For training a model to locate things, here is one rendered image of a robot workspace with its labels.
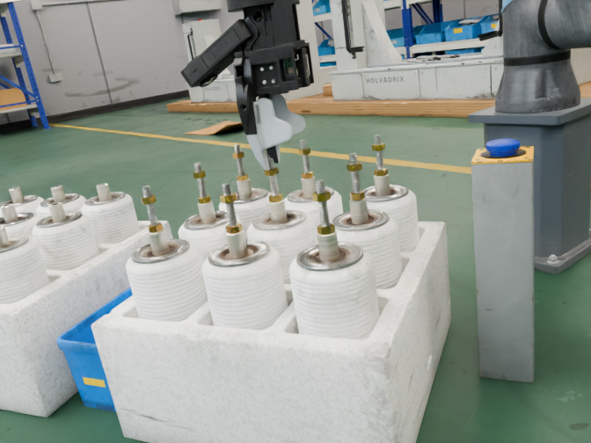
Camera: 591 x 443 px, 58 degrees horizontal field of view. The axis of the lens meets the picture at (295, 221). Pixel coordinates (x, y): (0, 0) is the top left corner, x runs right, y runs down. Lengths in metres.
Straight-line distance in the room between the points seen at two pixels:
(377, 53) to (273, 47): 2.91
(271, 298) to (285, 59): 0.29
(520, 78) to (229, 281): 0.70
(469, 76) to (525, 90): 1.88
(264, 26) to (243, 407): 0.46
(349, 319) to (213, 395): 0.20
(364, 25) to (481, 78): 1.02
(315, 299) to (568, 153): 0.66
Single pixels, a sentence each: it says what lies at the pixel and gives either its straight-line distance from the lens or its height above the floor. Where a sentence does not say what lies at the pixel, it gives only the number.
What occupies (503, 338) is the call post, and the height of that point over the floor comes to 0.07.
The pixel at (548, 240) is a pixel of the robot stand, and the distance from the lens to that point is 1.14.
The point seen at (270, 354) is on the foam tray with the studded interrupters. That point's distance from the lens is 0.60.
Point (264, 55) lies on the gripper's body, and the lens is 0.67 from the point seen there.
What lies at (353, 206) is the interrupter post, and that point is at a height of 0.28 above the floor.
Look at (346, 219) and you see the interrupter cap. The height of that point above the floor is 0.25.
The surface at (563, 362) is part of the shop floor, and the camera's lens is 0.88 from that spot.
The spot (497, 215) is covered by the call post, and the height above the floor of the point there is 0.24.
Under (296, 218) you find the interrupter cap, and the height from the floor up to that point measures 0.25.
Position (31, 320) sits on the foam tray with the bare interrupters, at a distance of 0.89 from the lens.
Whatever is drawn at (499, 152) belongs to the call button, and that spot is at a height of 0.32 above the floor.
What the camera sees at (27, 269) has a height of 0.22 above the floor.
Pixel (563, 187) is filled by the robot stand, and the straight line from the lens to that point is 1.11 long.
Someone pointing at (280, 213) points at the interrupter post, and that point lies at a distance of 0.74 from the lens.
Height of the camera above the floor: 0.48
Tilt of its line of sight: 18 degrees down
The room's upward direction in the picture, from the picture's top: 9 degrees counter-clockwise
